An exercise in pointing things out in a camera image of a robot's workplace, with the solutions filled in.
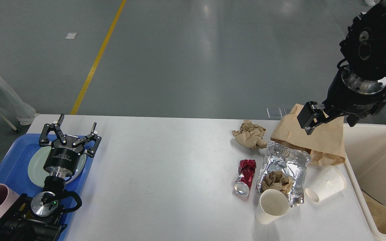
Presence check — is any crumpled paper on foil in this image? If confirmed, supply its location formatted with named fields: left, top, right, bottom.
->
left=261, top=170, right=294, bottom=196

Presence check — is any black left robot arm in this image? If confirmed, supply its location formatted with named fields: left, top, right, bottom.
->
left=0, top=114, right=101, bottom=241

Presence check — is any crushed red soda can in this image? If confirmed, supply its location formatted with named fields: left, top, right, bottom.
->
left=233, top=159, right=256, bottom=196

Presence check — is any crumpled brown paper ball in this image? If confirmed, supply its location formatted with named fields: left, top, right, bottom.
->
left=232, top=119, right=267, bottom=150

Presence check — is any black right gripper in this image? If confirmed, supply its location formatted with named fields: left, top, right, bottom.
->
left=297, top=65, right=386, bottom=135

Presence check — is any person in white trousers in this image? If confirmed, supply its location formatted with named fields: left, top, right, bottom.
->
left=0, top=76, right=40, bottom=126

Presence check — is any green plate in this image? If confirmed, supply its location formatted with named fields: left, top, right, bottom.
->
left=28, top=146, right=87, bottom=188

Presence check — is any beige plastic bin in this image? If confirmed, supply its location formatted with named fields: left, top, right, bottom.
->
left=343, top=124, right=386, bottom=241

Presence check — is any silver foil bag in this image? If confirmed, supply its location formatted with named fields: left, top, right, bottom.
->
left=256, top=141, right=310, bottom=207

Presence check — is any large brown paper bag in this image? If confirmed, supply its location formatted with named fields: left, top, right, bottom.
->
left=362, top=191, right=386, bottom=234

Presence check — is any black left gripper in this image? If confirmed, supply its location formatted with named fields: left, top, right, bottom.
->
left=39, top=113, right=102, bottom=177

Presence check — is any small white paper cup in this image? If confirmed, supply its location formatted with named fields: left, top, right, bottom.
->
left=305, top=166, right=346, bottom=202

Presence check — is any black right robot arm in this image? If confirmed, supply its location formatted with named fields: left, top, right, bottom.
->
left=297, top=0, right=386, bottom=135

